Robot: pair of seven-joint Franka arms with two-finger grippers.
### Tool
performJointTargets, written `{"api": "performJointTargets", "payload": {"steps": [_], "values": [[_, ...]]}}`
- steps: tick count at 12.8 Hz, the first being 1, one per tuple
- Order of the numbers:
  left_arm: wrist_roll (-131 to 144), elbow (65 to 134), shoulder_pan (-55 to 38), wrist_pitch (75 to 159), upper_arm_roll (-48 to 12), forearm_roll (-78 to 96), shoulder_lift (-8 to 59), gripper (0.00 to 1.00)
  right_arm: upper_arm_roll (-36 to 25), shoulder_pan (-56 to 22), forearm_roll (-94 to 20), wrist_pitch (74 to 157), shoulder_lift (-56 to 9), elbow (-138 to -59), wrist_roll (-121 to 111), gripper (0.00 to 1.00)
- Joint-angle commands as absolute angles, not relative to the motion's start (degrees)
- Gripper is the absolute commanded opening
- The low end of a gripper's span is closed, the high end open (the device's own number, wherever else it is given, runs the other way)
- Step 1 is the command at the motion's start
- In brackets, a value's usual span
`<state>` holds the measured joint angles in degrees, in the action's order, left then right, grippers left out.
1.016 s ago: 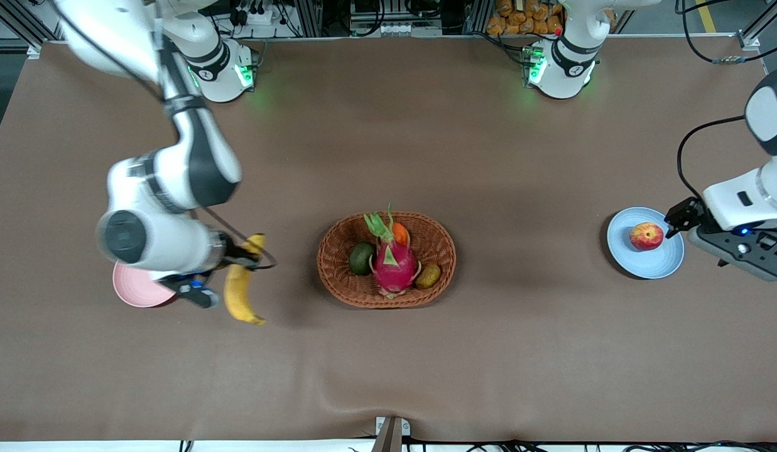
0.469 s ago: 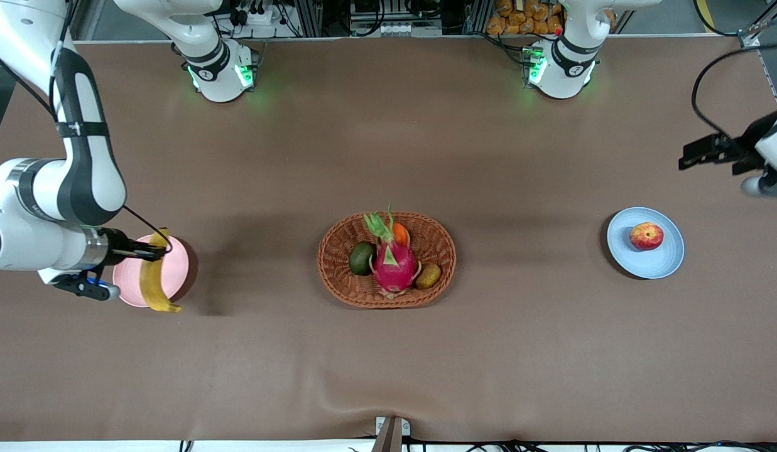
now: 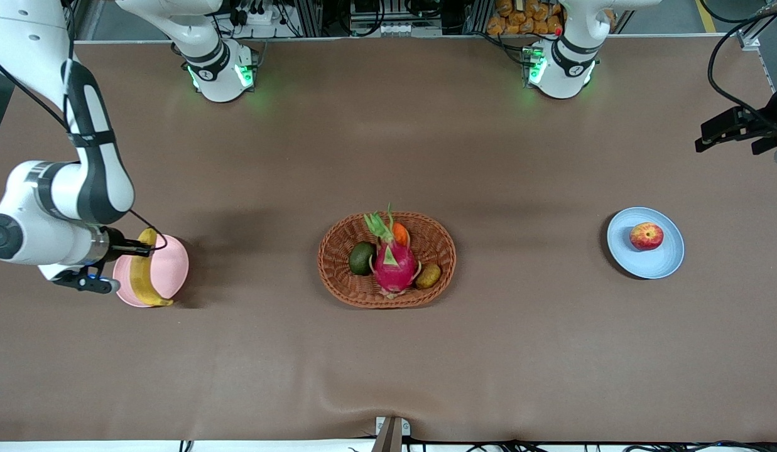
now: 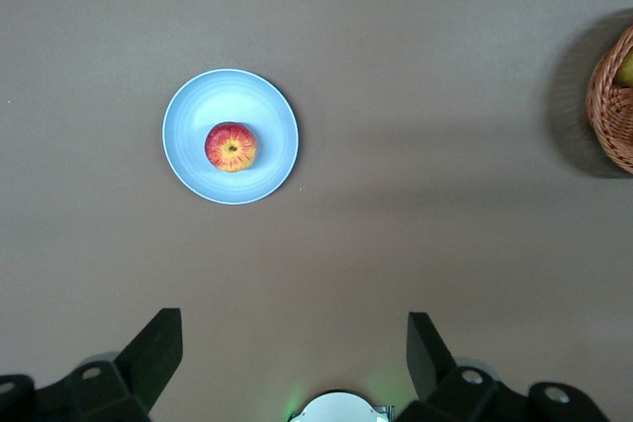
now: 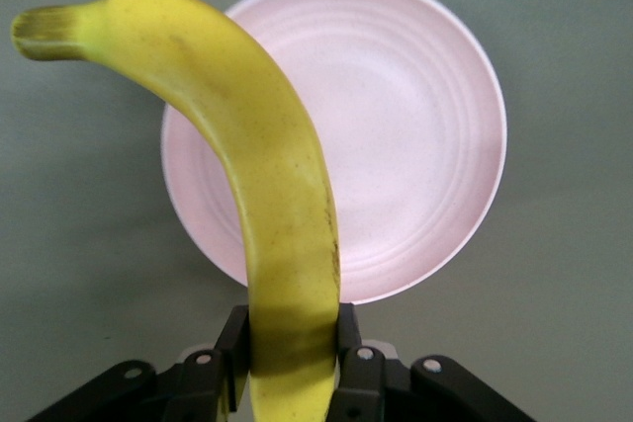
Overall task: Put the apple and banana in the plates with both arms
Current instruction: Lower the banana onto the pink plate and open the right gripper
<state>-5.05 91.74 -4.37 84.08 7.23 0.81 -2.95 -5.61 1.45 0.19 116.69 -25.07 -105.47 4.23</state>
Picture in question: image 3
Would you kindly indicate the green avocado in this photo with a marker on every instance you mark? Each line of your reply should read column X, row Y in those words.
column 362, row 258

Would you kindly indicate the brown tablecloth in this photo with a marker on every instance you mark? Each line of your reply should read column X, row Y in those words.
column 388, row 364

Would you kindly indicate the pile of orange buns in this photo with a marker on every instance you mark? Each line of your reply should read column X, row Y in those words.
column 514, row 19

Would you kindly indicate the pink plastic plate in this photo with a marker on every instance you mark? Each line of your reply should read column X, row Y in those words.
column 171, row 270

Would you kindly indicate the brown kiwi fruit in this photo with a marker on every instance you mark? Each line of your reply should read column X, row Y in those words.
column 429, row 276

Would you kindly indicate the aluminium frame post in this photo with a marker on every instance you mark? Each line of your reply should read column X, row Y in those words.
column 477, row 16
column 308, row 16

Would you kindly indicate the red apple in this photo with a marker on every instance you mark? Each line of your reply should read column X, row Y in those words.
column 646, row 236

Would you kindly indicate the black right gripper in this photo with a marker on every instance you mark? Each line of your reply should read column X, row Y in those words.
column 118, row 242

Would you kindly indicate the yellow banana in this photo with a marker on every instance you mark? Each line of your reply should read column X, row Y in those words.
column 137, row 276

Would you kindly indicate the white power strip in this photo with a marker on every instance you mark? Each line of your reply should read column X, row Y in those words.
column 259, row 17

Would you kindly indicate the white socket bar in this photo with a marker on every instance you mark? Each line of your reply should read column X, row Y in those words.
column 397, row 29

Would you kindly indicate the aluminium camera pole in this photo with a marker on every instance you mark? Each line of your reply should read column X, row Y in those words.
column 391, row 439

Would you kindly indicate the blue plastic plate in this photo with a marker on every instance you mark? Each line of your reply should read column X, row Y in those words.
column 646, row 260

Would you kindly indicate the pink dragon fruit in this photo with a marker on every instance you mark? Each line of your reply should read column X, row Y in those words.
column 394, row 267

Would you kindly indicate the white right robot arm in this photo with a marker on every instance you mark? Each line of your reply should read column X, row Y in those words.
column 24, row 232

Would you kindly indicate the brown wicker basket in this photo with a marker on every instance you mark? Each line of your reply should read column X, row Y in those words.
column 327, row 260

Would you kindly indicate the aluminium frame corner profile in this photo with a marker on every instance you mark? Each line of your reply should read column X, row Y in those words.
column 749, row 41

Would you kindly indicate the orange carrot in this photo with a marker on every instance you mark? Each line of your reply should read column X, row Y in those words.
column 401, row 234

